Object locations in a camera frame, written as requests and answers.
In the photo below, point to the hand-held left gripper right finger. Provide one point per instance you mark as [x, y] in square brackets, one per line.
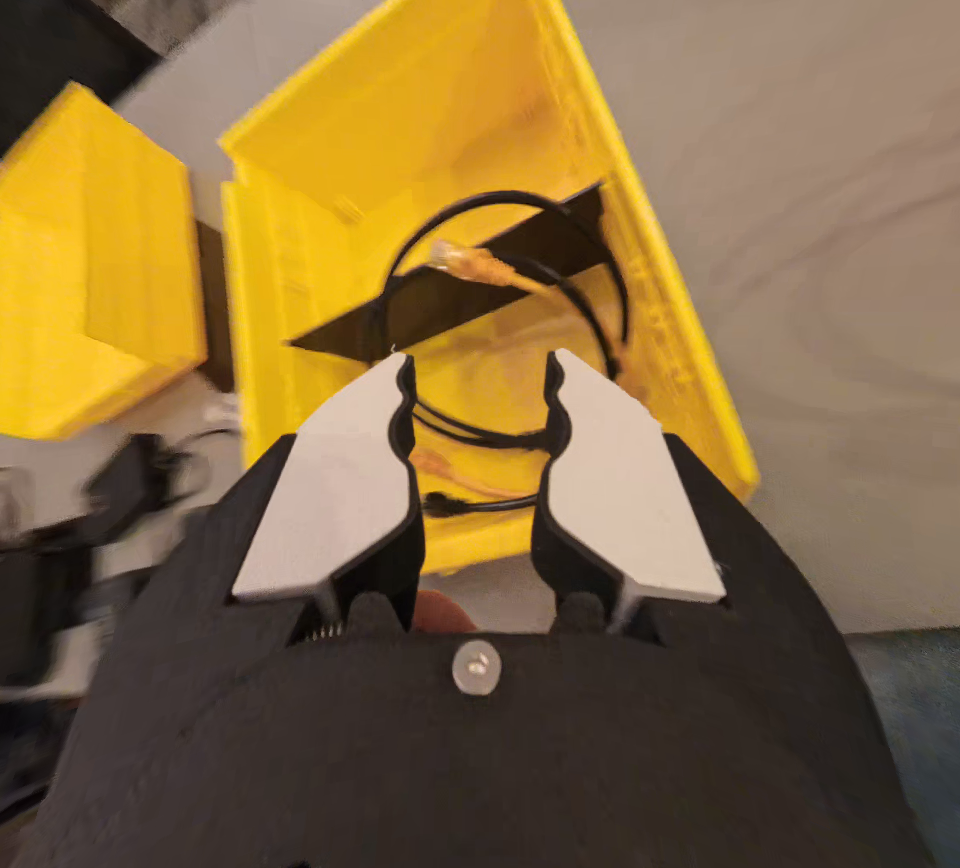
[630, 500]

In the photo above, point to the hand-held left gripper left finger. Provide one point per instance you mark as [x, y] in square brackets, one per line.
[330, 500]

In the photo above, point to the yellow plastic bin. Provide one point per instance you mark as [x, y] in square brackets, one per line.
[420, 95]
[97, 268]

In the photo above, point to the black battery pack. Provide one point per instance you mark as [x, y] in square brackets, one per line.
[127, 478]

